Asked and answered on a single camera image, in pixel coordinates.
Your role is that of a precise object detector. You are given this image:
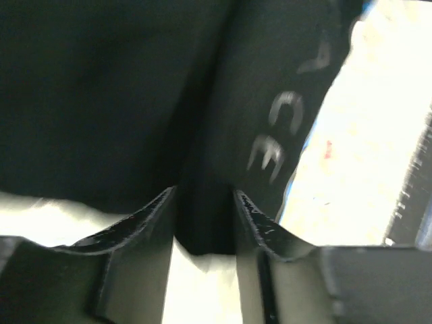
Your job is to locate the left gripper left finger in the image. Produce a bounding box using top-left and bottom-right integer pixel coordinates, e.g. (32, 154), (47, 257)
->
(1, 187), (176, 323)

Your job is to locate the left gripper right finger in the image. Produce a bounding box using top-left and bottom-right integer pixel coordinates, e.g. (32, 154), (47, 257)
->
(234, 190), (431, 324)

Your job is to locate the black daisy t-shirt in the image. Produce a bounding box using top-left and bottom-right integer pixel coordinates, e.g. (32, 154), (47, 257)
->
(1, 1), (362, 255)

